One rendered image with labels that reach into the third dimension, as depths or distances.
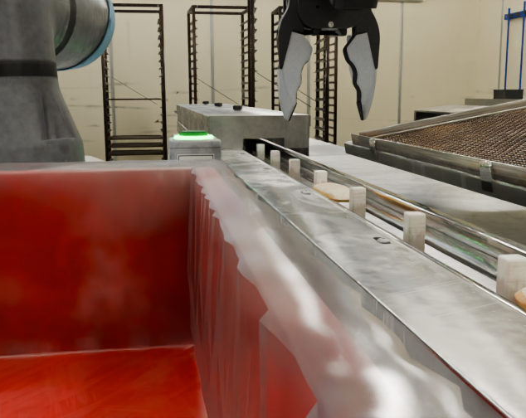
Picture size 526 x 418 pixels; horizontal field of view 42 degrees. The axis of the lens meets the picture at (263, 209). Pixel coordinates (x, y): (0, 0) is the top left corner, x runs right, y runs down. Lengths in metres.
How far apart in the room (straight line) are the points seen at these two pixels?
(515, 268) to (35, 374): 0.25
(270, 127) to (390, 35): 7.08
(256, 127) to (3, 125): 0.62
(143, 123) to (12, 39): 7.07
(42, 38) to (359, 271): 0.42
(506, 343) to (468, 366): 0.03
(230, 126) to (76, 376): 0.87
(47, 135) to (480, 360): 0.50
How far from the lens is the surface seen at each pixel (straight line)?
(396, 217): 0.61
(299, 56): 0.73
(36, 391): 0.34
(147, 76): 7.72
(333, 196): 0.69
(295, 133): 1.20
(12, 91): 0.66
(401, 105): 8.28
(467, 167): 0.65
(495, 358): 0.27
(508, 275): 0.39
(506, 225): 0.76
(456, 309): 0.32
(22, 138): 0.65
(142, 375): 0.34
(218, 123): 1.18
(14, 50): 0.67
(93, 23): 0.81
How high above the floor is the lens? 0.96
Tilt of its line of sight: 10 degrees down
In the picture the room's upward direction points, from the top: straight up
